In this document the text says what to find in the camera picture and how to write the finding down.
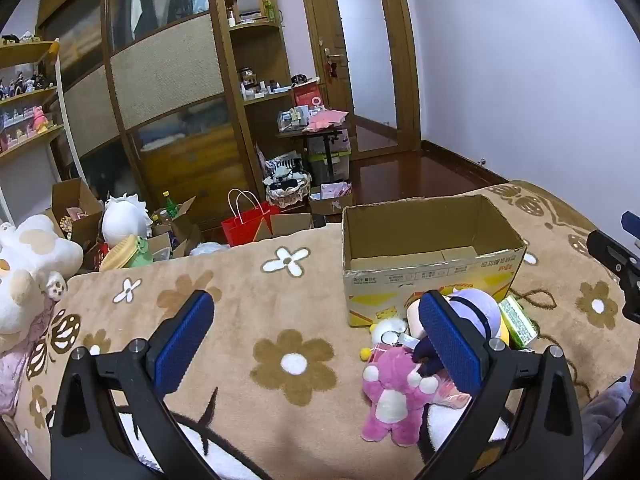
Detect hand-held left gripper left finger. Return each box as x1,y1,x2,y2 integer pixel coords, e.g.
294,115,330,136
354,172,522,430
50,289,221,480

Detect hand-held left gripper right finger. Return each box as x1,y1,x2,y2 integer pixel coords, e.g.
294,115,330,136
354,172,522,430
419,289,586,480

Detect purple hat plush doll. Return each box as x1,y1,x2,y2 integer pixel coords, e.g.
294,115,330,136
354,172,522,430
406,287,511,376

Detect white fluffy keychain plush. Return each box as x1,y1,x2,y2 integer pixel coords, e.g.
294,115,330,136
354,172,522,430
361,316,413,362

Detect cardboard box with yellow print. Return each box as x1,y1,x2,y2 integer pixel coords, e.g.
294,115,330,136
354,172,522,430
341,194,528,330

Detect pink bear plush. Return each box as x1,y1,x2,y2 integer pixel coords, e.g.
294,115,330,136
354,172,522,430
361,345,440,447

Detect green tissue packet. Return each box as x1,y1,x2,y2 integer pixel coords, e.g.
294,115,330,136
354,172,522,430
497,295,540,351

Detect white fluffy cushion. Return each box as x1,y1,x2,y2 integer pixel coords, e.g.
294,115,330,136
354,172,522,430
192,241,231,257

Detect yellow and green toy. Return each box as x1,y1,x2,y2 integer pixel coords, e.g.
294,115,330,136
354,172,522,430
99,234,153,273

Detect cardboard box with bottles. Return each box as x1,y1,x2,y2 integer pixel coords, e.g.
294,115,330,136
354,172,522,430
150,196,201,261

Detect grey trousers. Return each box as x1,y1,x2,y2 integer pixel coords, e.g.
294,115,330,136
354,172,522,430
582,377,640,471

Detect red paper bag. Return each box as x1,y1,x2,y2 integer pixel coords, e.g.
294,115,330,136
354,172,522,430
221,189,281,248

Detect white round plush head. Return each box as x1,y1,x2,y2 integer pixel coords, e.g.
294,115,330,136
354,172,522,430
102,192,153,248

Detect flat cardboard box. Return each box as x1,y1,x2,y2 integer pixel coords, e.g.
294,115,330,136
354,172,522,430
255,212,313,243

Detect pink bed sheet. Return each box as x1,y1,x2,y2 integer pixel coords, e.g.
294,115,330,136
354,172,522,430
0,305,56,416

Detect large white spotted plush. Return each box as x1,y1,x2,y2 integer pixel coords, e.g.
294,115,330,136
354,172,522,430
0,215,84,353

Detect wicker basket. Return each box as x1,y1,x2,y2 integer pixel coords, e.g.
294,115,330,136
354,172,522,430
265,172,312,208

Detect open cardboard box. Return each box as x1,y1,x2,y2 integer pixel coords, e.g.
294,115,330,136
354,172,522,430
45,178,106,256

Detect small cardboard box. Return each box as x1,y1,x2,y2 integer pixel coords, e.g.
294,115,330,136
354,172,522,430
308,183,353,216

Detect black and white striped plush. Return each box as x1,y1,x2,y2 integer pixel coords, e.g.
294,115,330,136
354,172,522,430
263,155,306,183

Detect clear storage bin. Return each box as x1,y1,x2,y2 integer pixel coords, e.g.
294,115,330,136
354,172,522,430
306,135,351,183

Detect small side table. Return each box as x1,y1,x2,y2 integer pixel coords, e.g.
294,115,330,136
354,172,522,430
276,127,351,183

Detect pink cloth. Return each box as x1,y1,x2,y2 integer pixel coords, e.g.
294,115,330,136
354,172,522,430
305,108,349,133

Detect pink figurine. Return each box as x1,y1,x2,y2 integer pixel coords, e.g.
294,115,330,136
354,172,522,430
30,106,53,134

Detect wooden wardrobe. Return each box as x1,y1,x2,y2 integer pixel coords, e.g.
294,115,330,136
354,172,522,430
37,0,296,231

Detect red box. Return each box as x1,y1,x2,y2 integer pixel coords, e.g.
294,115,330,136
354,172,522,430
292,83,323,111

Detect wooden display shelf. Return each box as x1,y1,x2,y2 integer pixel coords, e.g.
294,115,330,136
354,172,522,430
0,35,86,221

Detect wooden door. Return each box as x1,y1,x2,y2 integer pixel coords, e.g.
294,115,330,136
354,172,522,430
295,0,423,161

